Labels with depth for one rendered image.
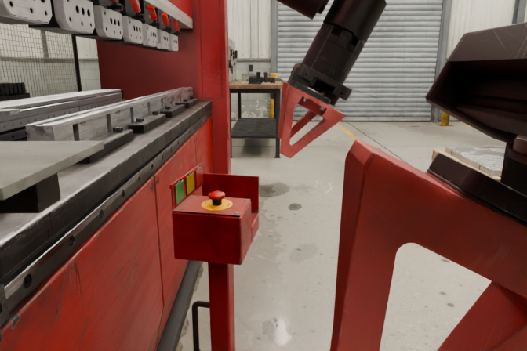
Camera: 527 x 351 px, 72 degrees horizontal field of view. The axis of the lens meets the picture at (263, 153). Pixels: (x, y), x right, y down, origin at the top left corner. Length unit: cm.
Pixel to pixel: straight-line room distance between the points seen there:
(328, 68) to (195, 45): 214
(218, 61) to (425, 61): 619
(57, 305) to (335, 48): 57
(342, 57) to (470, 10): 828
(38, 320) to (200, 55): 209
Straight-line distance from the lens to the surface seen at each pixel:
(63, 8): 96
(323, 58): 43
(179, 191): 85
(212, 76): 252
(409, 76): 812
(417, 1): 823
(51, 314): 69
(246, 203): 85
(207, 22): 254
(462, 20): 858
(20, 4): 82
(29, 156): 43
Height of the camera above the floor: 109
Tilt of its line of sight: 13 degrees down
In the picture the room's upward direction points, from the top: straight up
